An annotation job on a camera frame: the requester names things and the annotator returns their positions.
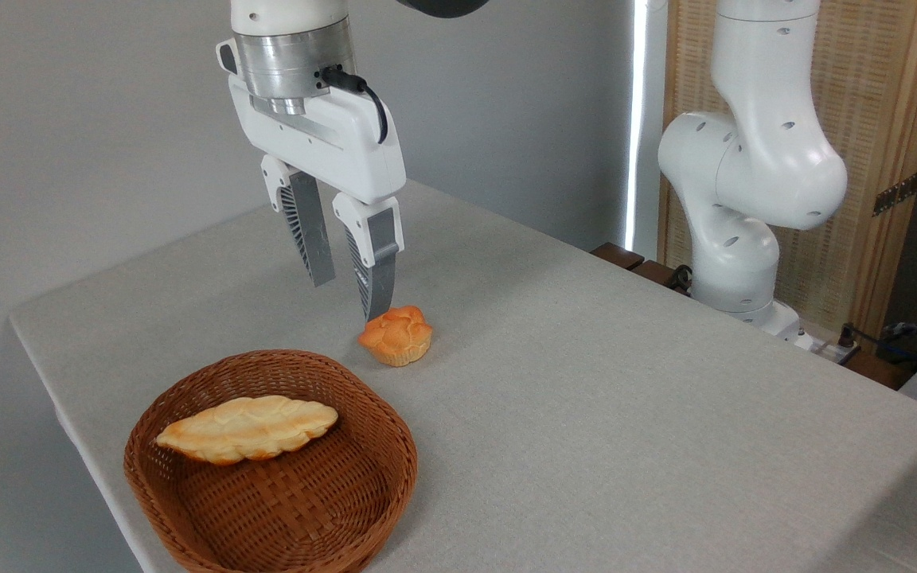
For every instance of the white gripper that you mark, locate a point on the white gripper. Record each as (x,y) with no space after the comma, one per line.
(339,147)

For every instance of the round orange bread bun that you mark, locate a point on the round orange bread bun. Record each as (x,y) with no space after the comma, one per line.
(399,334)

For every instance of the dark metal screen hinge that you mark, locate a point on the dark metal screen hinge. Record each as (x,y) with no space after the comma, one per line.
(896,193)

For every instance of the dark brown wooden block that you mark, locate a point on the dark brown wooden block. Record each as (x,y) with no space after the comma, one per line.
(618,255)
(876,370)
(653,272)

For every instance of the brown wicker basket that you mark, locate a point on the brown wicker basket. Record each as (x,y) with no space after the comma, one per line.
(291,509)

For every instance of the long braided bread loaf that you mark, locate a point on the long braided bread loaf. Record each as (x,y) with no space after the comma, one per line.
(247,430)

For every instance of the wooden rattan folding screen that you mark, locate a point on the wooden rattan folding screen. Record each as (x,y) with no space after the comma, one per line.
(872,95)

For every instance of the grey tablecloth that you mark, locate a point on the grey tablecloth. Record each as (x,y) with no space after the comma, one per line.
(586,398)

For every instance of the white power strip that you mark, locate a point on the white power strip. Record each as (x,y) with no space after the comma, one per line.
(825,348)

